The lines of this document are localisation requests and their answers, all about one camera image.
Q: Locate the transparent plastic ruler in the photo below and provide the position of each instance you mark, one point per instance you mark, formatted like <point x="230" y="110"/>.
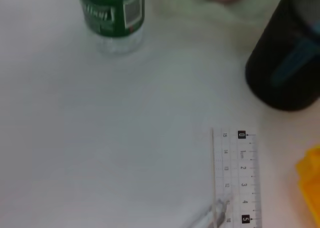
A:
<point x="240" y="168"/>

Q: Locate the clear water bottle green label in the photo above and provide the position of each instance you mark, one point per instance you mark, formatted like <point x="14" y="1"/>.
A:
<point x="110" y="13"/>

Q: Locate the black mesh pen holder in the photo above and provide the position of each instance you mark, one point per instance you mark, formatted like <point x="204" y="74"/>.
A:
<point x="270" y="83"/>

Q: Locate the clear grey ballpoint pen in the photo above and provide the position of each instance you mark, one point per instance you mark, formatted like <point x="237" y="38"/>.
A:
<point x="222" y="210"/>

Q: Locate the yellow plastic bin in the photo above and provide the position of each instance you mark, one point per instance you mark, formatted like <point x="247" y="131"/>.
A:
<point x="311" y="183"/>

